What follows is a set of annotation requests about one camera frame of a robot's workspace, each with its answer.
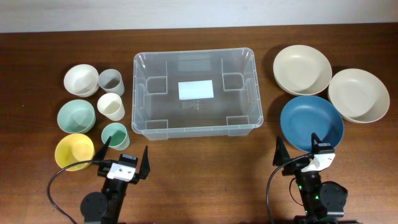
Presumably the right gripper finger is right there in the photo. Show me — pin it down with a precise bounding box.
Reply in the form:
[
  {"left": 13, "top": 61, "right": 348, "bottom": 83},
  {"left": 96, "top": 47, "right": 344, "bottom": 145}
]
[
  {"left": 272, "top": 136, "right": 290, "bottom": 166},
  {"left": 311, "top": 133, "right": 321, "bottom": 153}
]

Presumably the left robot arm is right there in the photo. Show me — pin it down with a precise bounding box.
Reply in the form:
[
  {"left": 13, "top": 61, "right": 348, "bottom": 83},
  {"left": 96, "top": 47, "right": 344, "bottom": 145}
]
[{"left": 80, "top": 138, "right": 150, "bottom": 223}]

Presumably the mint green small bowl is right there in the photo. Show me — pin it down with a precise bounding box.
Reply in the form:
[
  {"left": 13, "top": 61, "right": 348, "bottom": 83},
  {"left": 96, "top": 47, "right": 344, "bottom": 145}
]
[{"left": 57, "top": 100, "right": 96, "bottom": 134}]

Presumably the clear plastic storage bin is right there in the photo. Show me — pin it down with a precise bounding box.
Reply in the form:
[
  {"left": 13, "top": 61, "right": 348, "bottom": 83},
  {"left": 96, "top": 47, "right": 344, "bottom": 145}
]
[{"left": 131, "top": 47, "right": 264, "bottom": 141}]

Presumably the grey cup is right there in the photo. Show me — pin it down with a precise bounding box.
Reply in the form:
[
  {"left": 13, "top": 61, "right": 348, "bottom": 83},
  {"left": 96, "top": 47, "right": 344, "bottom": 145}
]
[{"left": 98, "top": 69, "right": 124, "bottom": 96}]

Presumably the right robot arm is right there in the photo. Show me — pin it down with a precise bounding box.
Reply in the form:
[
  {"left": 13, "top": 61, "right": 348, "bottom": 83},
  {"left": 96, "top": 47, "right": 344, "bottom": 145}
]
[{"left": 273, "top": 133, "right": 348, "bottom": 223}]

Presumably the mint green cup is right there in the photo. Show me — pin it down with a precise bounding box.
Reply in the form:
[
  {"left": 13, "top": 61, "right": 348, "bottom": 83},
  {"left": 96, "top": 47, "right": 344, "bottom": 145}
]
[{"left": 101, "top": 123, "right": 130, "bottom": 151}]

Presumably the white small bowl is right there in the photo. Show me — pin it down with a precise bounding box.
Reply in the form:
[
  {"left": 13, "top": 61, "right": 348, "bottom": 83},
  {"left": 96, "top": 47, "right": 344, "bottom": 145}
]
[{"left": 63, "top": 64, "right": 99, "bottom": 98}]

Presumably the cream cup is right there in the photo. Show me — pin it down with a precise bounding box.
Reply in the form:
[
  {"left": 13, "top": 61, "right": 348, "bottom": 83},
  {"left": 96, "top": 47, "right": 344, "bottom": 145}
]
[{"left": 97, "top": 93, "right": 125, "bottom": 121}]

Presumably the yellow small bowl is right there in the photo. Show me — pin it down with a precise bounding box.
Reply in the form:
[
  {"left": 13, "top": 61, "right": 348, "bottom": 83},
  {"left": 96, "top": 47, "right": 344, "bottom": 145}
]
[{"left": 55, "top": 133, "right": 95, "bottom": 168}]

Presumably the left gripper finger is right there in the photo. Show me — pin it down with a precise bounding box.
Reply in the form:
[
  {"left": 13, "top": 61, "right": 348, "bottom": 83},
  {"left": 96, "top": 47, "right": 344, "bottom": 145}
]
[
  {"left": 93, "top": 136, "right": 111, "bottom": 161},
  {"left": 139, "top": 146, "right": 150, "bottom": 180}
]

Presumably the beige bowl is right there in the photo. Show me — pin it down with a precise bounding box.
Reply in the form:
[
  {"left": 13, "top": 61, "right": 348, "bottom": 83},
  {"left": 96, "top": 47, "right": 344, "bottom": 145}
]
[
  {"left": 273, "top": 45, "right": 332, "bottom": 96},
  {"left": 328, "top": 68, "right": 390, "bottom": 123}
]

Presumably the blue plate bowl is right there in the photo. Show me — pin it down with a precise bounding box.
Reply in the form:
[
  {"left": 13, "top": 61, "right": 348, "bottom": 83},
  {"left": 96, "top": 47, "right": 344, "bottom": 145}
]
[{"left": 280, "top": 96, "right": 345, "bottom": 152}]

